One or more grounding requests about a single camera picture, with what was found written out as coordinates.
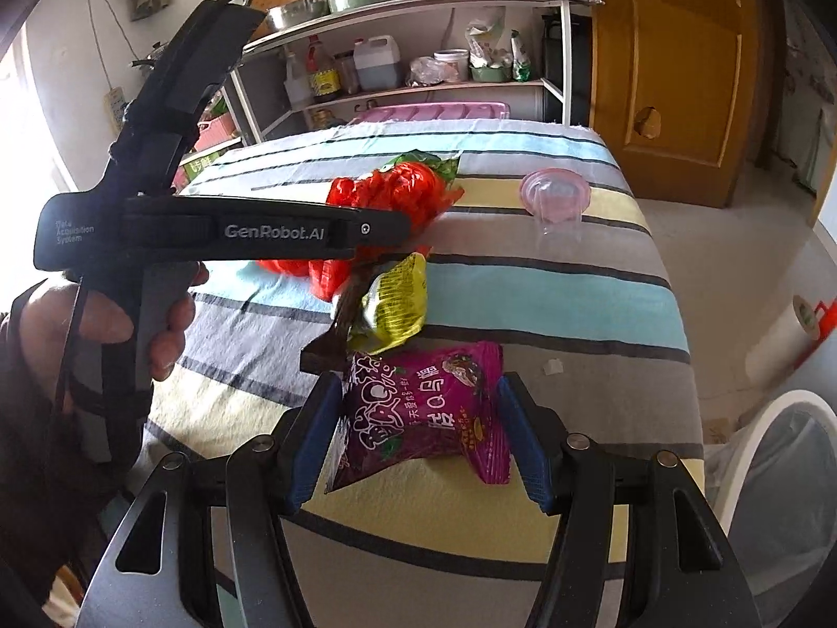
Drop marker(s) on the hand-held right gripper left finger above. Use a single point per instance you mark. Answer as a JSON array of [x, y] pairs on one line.
[[314, 445]]

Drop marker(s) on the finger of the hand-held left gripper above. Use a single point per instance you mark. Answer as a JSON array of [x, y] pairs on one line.
[[386, 229]]

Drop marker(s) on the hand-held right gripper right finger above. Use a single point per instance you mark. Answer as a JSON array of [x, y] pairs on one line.
[[526, 445]]

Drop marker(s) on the red plastic bag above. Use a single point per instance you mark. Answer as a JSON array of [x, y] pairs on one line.
[[399, 193]]

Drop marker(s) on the yellow green snack packet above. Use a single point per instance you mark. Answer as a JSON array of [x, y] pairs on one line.
[[392, 301]]

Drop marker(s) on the brown foil wrapper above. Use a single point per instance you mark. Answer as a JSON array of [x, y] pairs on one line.
[[343, 314]]

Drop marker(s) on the purple snack packet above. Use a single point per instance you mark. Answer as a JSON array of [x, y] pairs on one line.
[[418, 418]]

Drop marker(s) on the pink plastic cup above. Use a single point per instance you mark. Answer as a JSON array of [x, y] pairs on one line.
[[552, 193]]

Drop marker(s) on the white round trash bin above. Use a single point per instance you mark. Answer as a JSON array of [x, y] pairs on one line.
[[798, 504]]

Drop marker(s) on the person's left forearm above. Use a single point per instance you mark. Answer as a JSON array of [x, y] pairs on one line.
[[39, 458]]

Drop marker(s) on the person's left hand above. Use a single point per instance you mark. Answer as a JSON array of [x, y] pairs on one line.
[[46, 314]]

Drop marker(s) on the green carton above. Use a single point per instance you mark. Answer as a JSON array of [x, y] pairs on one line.
[[204, 162]]

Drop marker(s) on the small paper scrap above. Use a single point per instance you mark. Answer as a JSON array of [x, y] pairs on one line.
[[554, 366]]

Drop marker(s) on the pink plastic crate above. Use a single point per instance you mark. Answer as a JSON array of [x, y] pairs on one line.
[[217, 127]]

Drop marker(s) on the pink storage box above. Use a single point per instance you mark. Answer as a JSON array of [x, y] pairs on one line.
[[431, 111]]

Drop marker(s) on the striped tablecloth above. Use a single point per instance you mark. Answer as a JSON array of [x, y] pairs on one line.
[[523, 288]]

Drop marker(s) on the dark glass jar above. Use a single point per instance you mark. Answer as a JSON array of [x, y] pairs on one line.
[[348, 75]]

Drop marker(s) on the yellow label oil bottle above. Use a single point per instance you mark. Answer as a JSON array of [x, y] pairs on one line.
[[325, 82]]

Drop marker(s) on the white plastic jug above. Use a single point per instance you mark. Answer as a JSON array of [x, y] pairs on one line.
[[378, 69]]

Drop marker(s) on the clear plastic food bag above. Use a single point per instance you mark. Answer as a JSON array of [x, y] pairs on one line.
[[428, 72]]

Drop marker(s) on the clear plastic bottle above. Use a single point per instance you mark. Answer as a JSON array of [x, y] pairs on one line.
[[297, 82]]

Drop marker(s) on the white lidded tub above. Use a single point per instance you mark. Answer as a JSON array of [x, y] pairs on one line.
[[451, 65]]

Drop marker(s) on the green bowl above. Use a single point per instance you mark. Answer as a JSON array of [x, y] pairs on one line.
[[490, 74]]

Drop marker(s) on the green white packet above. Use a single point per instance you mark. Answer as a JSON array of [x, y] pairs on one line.
[[522, 59]]

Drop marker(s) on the white plastic bag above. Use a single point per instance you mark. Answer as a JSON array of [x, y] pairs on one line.
[[487, 36]]

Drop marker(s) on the grey metal shelf rack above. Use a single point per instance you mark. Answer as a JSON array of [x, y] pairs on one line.
[[425, 8]]

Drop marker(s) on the metal basin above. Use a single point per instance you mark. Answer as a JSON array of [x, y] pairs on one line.
[[297, 14]]

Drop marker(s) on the black appliance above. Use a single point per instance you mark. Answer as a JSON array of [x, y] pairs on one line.
[[579, 65]]

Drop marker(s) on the white paper roll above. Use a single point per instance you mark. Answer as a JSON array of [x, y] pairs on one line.
[[778, 347]]

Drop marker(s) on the wooden door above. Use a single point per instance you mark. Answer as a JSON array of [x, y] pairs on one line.
[[680, 78]]

